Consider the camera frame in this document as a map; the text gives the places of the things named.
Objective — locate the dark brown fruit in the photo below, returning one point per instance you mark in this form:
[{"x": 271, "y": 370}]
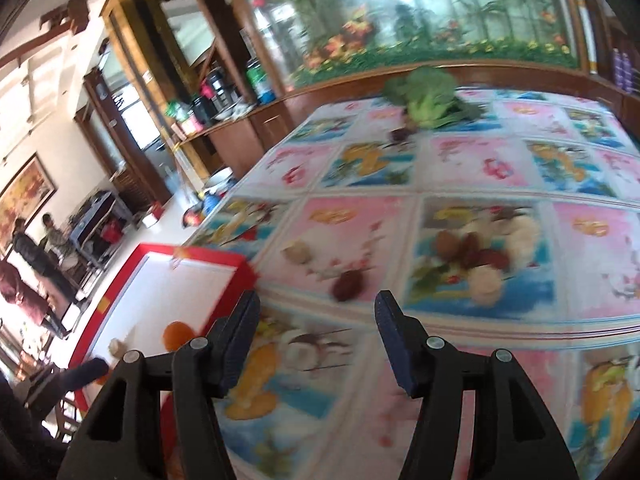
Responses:
[{"x": 402, "y": 134}]

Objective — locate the table with dark cloth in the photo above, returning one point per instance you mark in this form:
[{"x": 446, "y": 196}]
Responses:
[{"x": 95, "y": 215}]

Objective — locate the flower decorated glass screen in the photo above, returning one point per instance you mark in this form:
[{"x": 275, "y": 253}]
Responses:
[{"x": 410, "y": 15}]

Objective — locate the blue water jug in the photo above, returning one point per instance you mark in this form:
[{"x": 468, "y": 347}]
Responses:
[{"x": 210, "y": 202}]

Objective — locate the small cream snack piece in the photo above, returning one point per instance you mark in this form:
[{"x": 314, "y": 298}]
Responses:
[{"x": 116, "y": 346}]

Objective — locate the dark red date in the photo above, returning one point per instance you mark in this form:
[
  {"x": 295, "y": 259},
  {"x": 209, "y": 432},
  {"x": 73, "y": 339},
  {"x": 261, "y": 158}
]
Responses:
[{"x": 345, "y": 286}]

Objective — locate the orange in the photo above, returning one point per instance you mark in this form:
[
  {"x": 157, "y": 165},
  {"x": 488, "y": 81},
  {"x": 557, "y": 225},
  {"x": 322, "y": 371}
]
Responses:
[{"x": 179, "y": 335}]

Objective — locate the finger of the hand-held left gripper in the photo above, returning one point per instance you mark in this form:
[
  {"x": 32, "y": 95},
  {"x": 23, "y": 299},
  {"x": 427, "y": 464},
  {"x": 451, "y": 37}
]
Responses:
[{"x": 87, "y": 374}]

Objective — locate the black thermos pot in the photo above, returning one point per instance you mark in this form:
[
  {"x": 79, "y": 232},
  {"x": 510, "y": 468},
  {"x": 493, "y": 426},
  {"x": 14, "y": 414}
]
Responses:
[{"x": 217, "y": 87}]

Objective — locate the purple bottles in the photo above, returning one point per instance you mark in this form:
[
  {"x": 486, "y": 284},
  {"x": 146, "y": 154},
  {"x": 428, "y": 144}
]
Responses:
[{"x": 622, "y": 67}]

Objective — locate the red and white box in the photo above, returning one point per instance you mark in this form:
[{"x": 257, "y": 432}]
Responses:
[{"x": 152, "y": 215}]

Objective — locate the red box tray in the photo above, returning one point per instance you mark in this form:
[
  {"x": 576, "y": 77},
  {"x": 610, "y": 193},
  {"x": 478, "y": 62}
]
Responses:
[{"x": 165, "y": 290}]

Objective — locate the green broccoli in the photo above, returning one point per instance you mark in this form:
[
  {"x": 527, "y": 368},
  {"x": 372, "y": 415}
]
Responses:
[{"x": 430, "y": 92}]

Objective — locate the green plastic bottle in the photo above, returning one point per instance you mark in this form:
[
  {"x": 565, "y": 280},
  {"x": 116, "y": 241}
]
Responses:
[{"x": 257, "y": 77}]

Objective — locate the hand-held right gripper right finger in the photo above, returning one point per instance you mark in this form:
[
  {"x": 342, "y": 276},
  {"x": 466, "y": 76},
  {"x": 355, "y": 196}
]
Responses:
[{"x": 395, "y": 350}]

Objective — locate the black cup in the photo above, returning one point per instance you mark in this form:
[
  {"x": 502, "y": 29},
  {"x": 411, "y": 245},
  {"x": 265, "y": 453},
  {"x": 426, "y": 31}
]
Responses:
[{"x": 200, "y": 110}]

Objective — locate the fruit printed tablecloth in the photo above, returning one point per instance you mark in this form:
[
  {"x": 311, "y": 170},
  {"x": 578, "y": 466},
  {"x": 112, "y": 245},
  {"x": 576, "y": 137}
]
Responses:
[{"x": 350, "y": 220}]

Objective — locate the green bag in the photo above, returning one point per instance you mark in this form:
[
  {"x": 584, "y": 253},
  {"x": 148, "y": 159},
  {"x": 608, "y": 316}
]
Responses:
[{"x": 177, "y": 110}]

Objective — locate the brown round fruit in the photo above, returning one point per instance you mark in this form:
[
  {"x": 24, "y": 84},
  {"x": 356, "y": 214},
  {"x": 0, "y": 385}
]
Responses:
[{"x": 442, "y": 245}]

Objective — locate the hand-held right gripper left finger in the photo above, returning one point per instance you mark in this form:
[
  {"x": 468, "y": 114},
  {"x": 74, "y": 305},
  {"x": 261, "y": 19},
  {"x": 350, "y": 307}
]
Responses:
[{"x": 239, "y": 355}]

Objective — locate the red bag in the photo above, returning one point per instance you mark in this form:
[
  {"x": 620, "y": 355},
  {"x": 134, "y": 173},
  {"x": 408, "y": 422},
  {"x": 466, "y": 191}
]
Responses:
[{"x": 112, "y": 232}]

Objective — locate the framed wall painting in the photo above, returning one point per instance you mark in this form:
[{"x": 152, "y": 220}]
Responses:
[{"x": 25, "y": 195}]

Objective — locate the wooden counter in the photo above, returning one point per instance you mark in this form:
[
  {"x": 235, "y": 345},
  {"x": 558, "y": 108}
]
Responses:
[{"x": 270, "y": 120}]

